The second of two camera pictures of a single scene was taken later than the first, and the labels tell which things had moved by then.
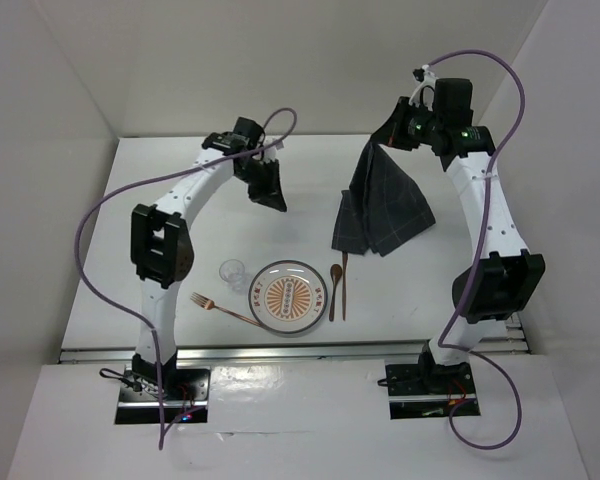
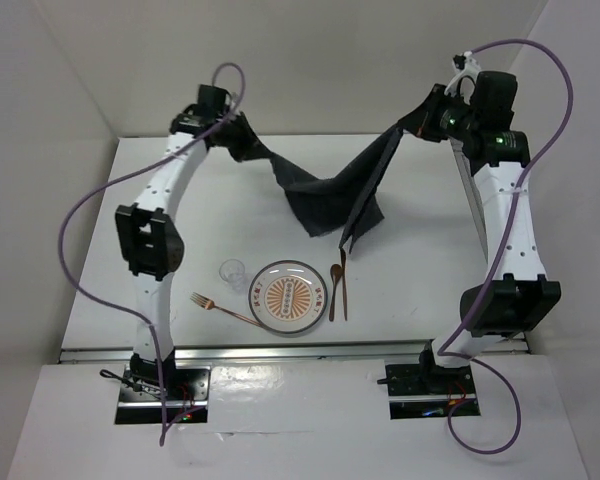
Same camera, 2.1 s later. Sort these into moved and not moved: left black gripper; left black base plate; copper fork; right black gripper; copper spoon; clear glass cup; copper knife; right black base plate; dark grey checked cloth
Moved: left black gripper; right black gripper; dark grey checked cloth
Not moved: copper spoon; left black base plate; right black base plate; copper knife; clear glass cup; copper fork
